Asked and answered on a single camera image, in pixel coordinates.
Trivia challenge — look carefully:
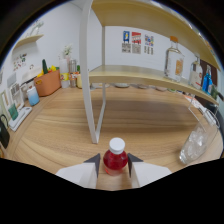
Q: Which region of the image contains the red wall poster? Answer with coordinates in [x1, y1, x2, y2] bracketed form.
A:
[131, 31, 142, 55]

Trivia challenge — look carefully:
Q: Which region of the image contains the red liquid bottle white cap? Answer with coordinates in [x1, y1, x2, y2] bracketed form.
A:
[102, 137, 129, 177]

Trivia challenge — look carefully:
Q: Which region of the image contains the multicolour wall poster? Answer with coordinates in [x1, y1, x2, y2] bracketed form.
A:
[143, 34, 155, 56]

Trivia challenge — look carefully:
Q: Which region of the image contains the orange storage basket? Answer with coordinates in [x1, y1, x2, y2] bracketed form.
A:
[33, 69, 62, 98]

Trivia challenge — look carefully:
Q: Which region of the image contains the clear vodka bottle red label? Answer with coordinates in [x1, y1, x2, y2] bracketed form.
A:
[188, 54, 204, 90]

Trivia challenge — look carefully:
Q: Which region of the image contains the white frame wooden shelf rack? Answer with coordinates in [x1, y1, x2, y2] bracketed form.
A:
[78, 0, 221, 145]

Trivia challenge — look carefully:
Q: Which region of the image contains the wooden wall shelf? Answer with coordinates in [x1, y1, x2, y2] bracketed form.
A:
[13, 34, 44, 51]

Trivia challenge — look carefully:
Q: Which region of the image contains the white tray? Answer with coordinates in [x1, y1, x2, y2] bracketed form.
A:
[8, 106, 33, 132]

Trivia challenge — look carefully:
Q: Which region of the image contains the green cup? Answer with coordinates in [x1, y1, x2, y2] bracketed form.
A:
[8, 103, 19, 121]

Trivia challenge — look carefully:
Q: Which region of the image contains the clear glass with ice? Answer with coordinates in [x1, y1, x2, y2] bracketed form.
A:
[179, 109, 221, 166]

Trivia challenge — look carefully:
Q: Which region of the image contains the blue wall poster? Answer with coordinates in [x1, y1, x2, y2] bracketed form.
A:
[121, 30, 132, 54]

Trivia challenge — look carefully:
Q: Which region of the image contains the white and blue cup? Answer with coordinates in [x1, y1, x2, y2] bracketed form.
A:
[26, 85, 40, 107]

